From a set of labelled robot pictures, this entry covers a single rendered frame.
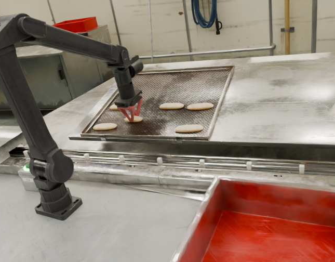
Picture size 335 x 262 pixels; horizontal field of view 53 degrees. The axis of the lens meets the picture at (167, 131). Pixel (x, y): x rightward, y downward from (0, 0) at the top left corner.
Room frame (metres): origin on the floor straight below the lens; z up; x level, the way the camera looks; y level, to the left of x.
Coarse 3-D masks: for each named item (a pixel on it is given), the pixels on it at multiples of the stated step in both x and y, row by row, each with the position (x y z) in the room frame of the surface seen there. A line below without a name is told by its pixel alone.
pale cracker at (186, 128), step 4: (176, 128) 1.05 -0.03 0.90; (180, 128) 1.04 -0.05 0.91; (184, 128) 1.03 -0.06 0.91; (188, 128) 1.02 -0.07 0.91; (192, 128) 1.02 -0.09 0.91; (196, 128) 1.01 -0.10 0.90; (200, 128) 1.01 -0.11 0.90; (180, 132) 1.03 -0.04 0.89; (184, 132) 1.02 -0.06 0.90; (188, 132) 1.02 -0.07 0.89
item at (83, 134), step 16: (144, 80) 1.50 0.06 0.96; (160, 80) 1.46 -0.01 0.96; (112, 96) 1.41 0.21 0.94; (144, 96) 1.35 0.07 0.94; (176, 96) 1.28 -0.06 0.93; (208, 96) 1.22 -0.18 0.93; (112, 112) 1.28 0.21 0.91; (128, 112) 1.25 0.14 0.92; (144, 112) 1.22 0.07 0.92; (208, 112) 1.11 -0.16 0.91; (128, 128) 1.13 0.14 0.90
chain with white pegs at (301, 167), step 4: (24, 152) 1.15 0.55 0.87; (24, 156) 1.17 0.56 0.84; (28, 156) 1.16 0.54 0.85; (84, 156) 1.04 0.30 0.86; (88, 156) 1.04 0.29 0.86; (120, 156) 0.98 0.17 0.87; (84, 160) 1.06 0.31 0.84; (88, 160) 1.04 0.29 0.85; (120, 160) 0.98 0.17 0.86; (124, 160) 0.98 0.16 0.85; (160, 160) 0.92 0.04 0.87; (200, 160) 0.86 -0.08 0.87; (152, 164) 0.94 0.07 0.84; (160, 164) 0.92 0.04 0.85; (200, 164) 0.86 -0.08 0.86; (204, 164) 0.86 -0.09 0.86; (248, 164) 0.80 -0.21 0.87; (300, 164) 0.75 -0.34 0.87; (220, 168) 0.85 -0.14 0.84; (224, 168) 0.84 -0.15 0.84; (248, 168) 0.80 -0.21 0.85; (300, 168) 0.74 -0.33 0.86; (280, 172) 0.77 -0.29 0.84; (284, 172) 0.77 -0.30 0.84; (300, 172) 0.74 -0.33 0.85
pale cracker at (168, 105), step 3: (162, 105) 1.22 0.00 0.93; (165, 105) 1.21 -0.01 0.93; (168, 105) 1.21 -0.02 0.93; (171, 105) 1.20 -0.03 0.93; (174, 105) 1.20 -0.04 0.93; (177, 105) 1.19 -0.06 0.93; (180, 105) 1.19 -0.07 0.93; (183, 105) 1.19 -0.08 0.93; (162, 108) 1.21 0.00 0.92; (165, 108) 1.20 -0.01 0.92; (168, 108) 1.20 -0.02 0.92; (171, 108) 1.19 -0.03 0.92; (174, 108) 1.19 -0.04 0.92; (177, 108) 1.18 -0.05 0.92
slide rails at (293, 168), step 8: (16, 152) 1.21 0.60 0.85; (80, 160) 1.04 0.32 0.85; (128, 160) 0.98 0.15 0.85; (136, 160) 0.97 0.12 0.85; (144, 160) 0.96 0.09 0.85; (152, 160) 0.95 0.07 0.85; (168, 160) 0.93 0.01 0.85; (176, 160) 0.92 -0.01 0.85; (184, 160) 0.92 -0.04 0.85; (192, 160) 0.91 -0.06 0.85; (208, 168) 0.84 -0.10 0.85; (216, 168) 0.84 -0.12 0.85; (264, 168) 0.79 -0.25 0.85; (272, 168) 0.79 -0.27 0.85; (280, 168) 0.78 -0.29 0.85; (288, 168) 0.77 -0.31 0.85; (296, 168) 0.76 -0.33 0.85; (304, 168) 0.76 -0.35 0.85; (312, 168) 0.75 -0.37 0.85; (320, 168) 0.74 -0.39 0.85; (328, 168) 0.74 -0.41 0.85
